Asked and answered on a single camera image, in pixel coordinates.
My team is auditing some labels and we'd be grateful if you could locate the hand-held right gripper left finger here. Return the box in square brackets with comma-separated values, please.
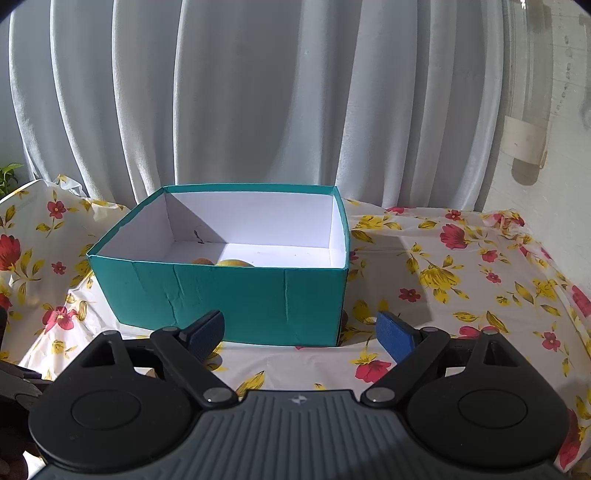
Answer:
[80, 310, 238, 409]

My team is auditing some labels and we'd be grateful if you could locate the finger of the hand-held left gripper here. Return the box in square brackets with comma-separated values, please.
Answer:
[0, 359, 55, 416]

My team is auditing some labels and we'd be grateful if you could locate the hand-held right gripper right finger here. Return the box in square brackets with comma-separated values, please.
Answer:
[360, 311, 523, 409]

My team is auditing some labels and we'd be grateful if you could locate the teal cardboard box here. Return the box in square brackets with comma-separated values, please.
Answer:
[87, 185, 350, 348]

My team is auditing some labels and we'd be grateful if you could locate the floral plastic tablecloth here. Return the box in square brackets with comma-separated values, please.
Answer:
[0, 174, 591, 472]

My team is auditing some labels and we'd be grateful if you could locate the green leafy plant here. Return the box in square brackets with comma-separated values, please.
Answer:
[0, 162, 25, 190]

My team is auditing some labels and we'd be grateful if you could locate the white curtain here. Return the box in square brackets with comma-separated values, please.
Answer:
[0, 0, 514, 211]

